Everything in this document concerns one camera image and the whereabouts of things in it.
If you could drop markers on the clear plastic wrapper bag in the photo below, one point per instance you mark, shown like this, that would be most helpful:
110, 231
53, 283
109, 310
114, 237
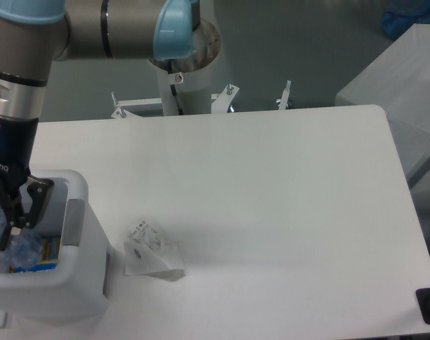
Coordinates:
149, 252

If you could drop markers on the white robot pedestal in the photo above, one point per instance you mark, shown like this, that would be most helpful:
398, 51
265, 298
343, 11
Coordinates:
193, 73

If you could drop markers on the grey covered box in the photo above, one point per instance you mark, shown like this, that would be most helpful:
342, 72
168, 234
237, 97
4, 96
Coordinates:
398, 81

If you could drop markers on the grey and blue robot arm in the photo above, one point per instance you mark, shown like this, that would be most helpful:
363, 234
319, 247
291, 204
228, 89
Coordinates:
33, 34

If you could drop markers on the clear plastic water bottle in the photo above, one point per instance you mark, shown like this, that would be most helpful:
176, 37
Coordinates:
24, 251

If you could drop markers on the white trash can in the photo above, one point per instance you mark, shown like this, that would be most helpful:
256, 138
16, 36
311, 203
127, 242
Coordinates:
76, 287

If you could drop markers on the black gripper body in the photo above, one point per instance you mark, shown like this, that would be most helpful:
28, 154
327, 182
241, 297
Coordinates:
16, 145

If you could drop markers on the metal clamp screw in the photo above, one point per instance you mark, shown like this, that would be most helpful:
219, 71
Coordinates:
284, 102

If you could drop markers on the white pedestal base bracket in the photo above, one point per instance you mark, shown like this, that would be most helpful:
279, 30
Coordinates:
198, 103

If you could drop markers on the blue plastic bag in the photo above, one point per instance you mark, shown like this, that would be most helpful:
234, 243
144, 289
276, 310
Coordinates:
400, 16

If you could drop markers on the blue yellow snack package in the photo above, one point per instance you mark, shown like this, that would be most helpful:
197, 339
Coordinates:
49, 257

